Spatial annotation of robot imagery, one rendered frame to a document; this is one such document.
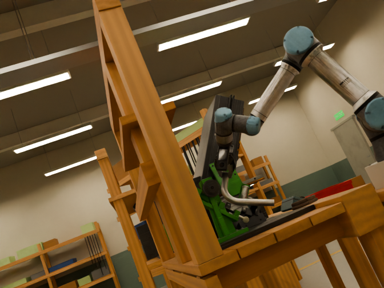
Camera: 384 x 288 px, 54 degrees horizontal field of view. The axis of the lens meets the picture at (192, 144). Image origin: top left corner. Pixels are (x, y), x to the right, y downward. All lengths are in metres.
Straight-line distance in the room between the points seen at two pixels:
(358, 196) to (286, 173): 10.23
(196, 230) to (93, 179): 9.81
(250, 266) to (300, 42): 0.87
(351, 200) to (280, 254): 0.31
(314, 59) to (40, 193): 10.12
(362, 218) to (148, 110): 0.83
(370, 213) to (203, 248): 0.61
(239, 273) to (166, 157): 0.46
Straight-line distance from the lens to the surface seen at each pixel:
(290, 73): 1.72
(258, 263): 1.38
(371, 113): 1.53
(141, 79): 1.37
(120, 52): 1.42
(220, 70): 9.87
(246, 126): 1.58
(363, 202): 1.47
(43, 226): 11.07
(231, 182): 1.95
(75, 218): 10.91
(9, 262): 10.66
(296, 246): 1.43
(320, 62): 1.59
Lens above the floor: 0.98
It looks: 12 degrees up
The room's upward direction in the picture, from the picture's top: 23 degrees counter-clockwise
